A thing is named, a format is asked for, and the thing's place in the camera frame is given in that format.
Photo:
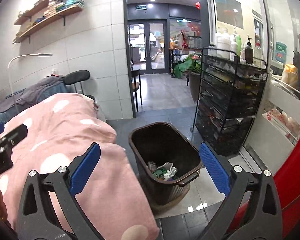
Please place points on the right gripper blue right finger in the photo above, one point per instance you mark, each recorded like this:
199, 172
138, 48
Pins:
251, 207

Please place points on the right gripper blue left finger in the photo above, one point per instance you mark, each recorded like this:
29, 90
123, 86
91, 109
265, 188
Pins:
37, 218

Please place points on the white plastic bag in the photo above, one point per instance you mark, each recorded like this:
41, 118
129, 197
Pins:
169, 171

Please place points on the green drink carton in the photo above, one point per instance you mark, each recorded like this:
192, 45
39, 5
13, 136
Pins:
160, 173

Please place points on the brown plastic trash bin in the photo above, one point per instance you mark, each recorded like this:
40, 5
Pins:
160, 143

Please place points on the blue massage bed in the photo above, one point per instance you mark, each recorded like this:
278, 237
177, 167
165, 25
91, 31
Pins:
30, 96

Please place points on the red cabinet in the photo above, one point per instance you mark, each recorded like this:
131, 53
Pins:
287, 180

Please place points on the white arc floor lamp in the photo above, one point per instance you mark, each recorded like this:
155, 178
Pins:
15, 71

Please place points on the glass display cabinet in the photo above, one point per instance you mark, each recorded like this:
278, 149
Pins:
276, 130

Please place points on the wooden seat chair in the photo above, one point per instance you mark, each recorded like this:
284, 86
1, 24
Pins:
136, 85

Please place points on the glass double door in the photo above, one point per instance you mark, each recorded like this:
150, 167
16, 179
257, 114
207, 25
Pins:
148, 47

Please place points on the dark pump bottle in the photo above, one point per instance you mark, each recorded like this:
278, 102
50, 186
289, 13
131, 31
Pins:
249, 52

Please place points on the green potted plant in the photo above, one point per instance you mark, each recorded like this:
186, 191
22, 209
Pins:
190, 67

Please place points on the white large bottle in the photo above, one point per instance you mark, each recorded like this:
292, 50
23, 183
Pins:
223, 44

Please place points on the red hanging ornament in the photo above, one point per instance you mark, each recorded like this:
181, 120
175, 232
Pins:
197, 4

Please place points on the lower wooden wall shelf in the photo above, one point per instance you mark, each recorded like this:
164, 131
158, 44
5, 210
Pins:
42, 24

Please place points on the wooden wall shelf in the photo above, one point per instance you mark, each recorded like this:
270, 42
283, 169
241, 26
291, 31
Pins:
42, 24
27, 15

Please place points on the black wire drawer cart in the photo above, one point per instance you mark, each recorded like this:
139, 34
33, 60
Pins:
229, 96

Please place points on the upper wooden wall shelf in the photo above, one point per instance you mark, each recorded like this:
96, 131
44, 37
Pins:
27, 15

